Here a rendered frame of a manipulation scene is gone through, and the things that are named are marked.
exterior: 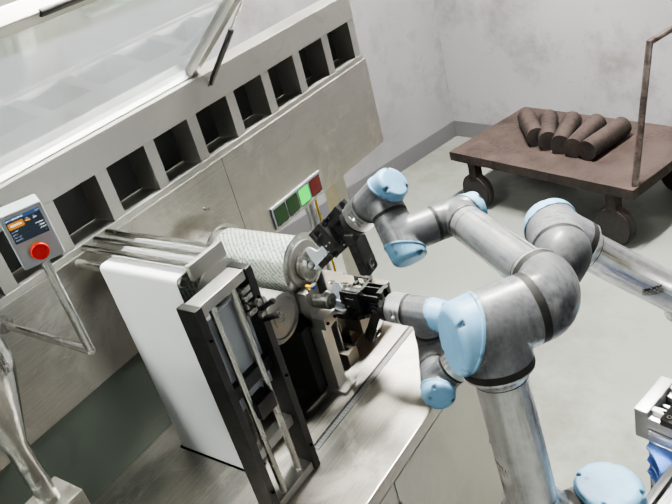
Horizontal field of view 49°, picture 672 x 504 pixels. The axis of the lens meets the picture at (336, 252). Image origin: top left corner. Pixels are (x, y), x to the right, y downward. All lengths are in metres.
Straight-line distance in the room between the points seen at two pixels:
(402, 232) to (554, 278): 0.40
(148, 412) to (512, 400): 1.04
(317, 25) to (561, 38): 2.62
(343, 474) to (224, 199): 0.79
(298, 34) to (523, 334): 1.36
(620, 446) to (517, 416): 1.72
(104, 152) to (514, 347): 1.03
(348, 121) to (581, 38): 2.47
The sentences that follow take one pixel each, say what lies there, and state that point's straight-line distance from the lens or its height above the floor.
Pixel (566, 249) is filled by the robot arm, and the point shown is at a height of 1.30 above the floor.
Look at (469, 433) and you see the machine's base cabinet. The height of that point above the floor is 0.64.
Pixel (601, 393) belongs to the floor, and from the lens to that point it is 3.09.
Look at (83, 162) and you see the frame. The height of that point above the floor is 1.61.
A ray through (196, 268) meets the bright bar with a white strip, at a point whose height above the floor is 1.44.
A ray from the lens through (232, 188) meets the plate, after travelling 2.01.
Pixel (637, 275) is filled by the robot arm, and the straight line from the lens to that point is 1.70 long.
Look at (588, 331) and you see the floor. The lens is 3.39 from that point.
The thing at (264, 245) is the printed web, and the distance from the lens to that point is 1.75.
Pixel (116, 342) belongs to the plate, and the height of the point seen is 1.20.
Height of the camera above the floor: 2.10
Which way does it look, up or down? 29 degrees down
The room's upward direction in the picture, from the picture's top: 16 degrees counter-clockwise
